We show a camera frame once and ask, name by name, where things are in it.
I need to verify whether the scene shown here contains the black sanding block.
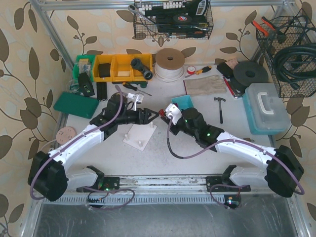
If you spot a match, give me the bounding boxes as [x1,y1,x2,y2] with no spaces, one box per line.
[217,59,238,79]

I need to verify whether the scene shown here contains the yellow parts bin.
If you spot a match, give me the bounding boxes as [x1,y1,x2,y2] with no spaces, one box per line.
[92,54,153,83]

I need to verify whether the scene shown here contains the blue plastic tray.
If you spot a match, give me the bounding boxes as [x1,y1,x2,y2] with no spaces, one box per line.
[171,95,194,110]

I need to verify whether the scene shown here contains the white peg base plate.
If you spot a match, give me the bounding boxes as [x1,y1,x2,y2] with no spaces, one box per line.
[123,122,157,151]

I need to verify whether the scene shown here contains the coiled black hose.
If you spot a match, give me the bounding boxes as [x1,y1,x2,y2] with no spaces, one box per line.
[273,14,316,84]

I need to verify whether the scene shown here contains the black battery charger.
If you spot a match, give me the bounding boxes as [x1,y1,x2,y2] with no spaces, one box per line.
[78,73,95,97]

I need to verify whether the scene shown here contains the round sanding disc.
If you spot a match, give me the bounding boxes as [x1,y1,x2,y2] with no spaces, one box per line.
[56,126,77,145]

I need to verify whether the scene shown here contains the black rubber disc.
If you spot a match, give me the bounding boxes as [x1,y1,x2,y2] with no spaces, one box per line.
[230,61,269,93]

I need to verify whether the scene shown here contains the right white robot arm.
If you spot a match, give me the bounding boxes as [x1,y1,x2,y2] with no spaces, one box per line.
[159,104,305,198]

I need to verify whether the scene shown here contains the small claw hammer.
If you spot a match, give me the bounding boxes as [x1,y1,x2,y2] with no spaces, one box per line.
[214,97,226,124]

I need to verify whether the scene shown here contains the black pipe fitting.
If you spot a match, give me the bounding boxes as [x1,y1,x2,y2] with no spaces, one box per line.
[131,58,153,80]

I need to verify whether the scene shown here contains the red handled tool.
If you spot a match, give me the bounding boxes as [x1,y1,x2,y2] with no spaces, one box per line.
[222,76,242,99]

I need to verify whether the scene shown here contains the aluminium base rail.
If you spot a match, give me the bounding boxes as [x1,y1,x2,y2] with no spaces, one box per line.
[32,174,272,205]

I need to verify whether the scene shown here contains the right wire basket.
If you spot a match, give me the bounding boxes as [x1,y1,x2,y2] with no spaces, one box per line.
[256,15,316,98]

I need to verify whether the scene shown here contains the beige work glove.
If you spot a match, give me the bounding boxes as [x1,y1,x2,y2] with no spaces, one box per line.
[184,75,227,96]

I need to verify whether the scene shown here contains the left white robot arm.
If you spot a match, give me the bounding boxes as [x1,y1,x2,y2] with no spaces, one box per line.
[28,86,159,201]

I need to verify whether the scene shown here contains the black block in bin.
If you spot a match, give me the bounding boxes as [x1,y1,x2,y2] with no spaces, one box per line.
[98,63,111,78]

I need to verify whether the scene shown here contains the black ribbed bar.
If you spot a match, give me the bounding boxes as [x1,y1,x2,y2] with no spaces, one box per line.
[96,82,108,101]

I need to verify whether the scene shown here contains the top wire basket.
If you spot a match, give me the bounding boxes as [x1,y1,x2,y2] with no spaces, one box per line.
[128,0,213,40]

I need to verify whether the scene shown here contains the red white tape roll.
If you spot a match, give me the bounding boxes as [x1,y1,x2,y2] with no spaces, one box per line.
[187,66,196,75]

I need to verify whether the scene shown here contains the orange handled pliers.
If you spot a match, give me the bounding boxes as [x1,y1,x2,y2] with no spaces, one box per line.
[251,16,276,37]

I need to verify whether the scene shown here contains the green parts bin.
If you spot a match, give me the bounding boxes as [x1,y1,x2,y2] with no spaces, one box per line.
[73,55,95,81]

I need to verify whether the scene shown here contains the brass padlock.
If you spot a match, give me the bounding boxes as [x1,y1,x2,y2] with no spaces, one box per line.
[243,138,254,142]

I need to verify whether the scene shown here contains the green plastic case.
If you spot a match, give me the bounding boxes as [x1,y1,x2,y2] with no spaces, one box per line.
[53,92,99,119]

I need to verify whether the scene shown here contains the wire basket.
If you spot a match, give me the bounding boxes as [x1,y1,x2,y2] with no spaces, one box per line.
[128,0,213,40]
[256,15,316,98]

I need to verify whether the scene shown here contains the white cable spool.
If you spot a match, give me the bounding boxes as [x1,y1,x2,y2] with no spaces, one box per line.
[154,48,185,83]

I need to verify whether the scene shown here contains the translucent teal storage box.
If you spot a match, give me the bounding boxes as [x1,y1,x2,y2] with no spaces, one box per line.
[242,83,291,135]

